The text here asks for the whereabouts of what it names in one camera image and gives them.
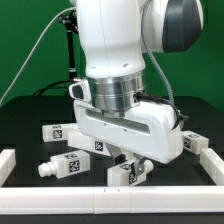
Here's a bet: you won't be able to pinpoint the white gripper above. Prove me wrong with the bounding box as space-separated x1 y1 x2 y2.
74 100 183 174

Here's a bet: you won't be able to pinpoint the white square table top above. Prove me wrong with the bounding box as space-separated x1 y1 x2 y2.
68 129 111 156

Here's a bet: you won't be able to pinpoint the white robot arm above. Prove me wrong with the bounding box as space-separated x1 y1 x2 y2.
70 0 203 175

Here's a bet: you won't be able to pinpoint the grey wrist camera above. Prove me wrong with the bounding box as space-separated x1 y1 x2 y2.
69 81 91 102

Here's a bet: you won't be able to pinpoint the black cables on table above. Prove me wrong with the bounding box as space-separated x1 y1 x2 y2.
31 78 88 97

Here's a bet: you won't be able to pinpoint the braided grey cable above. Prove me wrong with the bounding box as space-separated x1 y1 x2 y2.
140 3 181 131

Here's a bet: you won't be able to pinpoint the black camera stand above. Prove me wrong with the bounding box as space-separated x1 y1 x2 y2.
58 10 78 79

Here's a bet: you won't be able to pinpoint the white cable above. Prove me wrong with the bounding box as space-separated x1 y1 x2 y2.
0 5 78 108

